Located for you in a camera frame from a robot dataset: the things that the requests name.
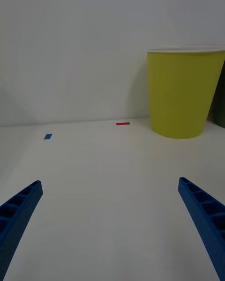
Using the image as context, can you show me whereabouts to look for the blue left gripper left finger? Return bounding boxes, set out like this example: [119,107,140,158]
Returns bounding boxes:
[0,180,44,281]

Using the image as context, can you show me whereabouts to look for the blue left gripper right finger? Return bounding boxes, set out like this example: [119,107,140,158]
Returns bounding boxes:
[177,177,225,281]

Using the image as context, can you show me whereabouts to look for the grey plastic bin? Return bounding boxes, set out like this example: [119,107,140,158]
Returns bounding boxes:
[212,59,225,129]

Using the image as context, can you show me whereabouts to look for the yellow-green plastic bin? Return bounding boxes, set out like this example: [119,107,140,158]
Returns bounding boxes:
[147,47,225,140]

